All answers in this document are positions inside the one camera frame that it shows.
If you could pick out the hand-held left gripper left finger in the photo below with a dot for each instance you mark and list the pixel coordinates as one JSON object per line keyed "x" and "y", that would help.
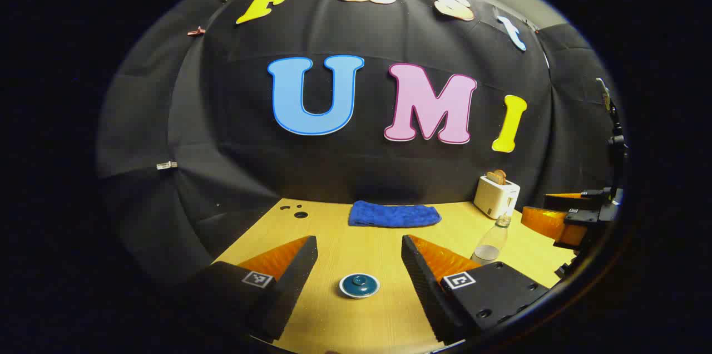
{"x": 292, "y": 281}

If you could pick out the white cloth clip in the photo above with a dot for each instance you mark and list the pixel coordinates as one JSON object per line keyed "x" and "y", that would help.
{"x": 167, "y": 165}

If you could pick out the black equipment stand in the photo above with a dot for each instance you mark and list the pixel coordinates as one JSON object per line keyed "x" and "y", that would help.
{"x": 615, "y": 139}

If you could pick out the teal teacup lid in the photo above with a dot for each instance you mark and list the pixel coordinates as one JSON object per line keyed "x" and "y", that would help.
{"x": 359, "y": 284}

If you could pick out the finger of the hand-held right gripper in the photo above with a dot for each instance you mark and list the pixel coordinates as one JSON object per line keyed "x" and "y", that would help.
{"x": 584, "y": 201}
{"x": 545, "y": 221}

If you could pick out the blue folded towel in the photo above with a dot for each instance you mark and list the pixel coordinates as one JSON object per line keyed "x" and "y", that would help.
{"x": 394, "y": 215}

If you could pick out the clear plastic water bottle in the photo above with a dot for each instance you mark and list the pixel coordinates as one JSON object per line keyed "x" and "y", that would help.
{"x": 490, "y": 245}

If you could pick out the brown bread slice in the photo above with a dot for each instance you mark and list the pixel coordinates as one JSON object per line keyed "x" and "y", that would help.
{"x": 498, "y": 177}

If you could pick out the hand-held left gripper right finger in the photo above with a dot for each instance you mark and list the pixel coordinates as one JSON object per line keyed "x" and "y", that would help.
{"x": 423, "y": 287}

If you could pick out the white toaster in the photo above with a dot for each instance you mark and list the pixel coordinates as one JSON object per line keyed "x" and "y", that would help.
{"x": 495, "y": 198}

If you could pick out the red cloth clip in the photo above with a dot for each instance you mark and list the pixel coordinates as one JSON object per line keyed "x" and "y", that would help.
{"x": 196, "y": 31}

